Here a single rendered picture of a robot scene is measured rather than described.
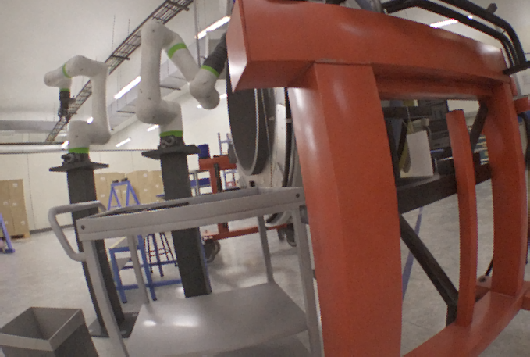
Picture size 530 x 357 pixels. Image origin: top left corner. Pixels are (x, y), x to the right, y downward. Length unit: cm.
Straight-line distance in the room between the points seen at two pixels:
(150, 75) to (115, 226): 81
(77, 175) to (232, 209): 106
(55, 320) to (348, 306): 113
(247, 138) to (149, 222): 135
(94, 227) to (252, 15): 54
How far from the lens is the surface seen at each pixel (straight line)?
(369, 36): 44
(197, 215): 61
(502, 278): 94
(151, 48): 134
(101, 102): 171
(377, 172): 38
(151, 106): 123
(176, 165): 131
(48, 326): 133
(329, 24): 41
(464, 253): 72
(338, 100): 36
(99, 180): 774
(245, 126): 192
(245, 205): 62
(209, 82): 116
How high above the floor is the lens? 73
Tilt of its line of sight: 4 degrees up
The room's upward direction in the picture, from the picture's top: 9 degrees counter-clockwise
